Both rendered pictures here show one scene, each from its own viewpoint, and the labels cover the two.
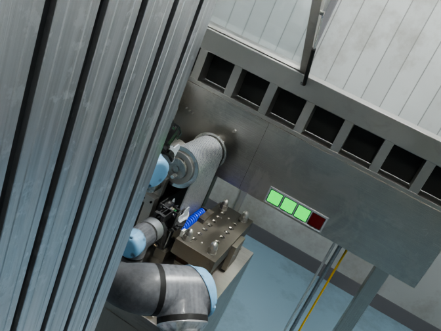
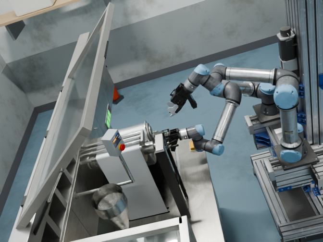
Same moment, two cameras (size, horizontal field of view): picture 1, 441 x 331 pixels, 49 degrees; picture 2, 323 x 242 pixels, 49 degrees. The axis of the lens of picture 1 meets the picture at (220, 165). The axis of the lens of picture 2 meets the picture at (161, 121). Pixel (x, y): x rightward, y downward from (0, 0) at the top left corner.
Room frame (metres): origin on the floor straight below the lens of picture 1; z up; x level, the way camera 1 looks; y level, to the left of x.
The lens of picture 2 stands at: (1.53, 1.89, 2.56)
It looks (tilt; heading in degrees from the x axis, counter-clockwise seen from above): 36 degrees down; 265
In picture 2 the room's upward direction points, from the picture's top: 21 degrees counter-clockwise
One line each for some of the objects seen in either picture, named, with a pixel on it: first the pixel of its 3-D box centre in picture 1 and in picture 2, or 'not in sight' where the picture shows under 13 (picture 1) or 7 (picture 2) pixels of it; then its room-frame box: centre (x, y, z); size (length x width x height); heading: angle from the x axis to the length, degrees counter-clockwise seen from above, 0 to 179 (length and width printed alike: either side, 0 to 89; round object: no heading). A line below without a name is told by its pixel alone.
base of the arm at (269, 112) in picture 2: not in sight; (270, 104); (0.54, -0.09, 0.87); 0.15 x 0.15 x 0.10
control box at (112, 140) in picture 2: not in sight; (115, 142); (1.64, 0.66, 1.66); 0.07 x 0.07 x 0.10; 50
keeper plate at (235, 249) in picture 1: (233, 253); not in sight; (1.57, -0.18, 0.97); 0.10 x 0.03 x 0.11; 165
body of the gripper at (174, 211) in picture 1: (164, 219); (171, 136); (1.34, 0.10, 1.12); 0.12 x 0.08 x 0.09; 165
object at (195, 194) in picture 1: (195, 198); not in sight; (1.57, 0.04, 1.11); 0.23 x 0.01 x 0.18; 165
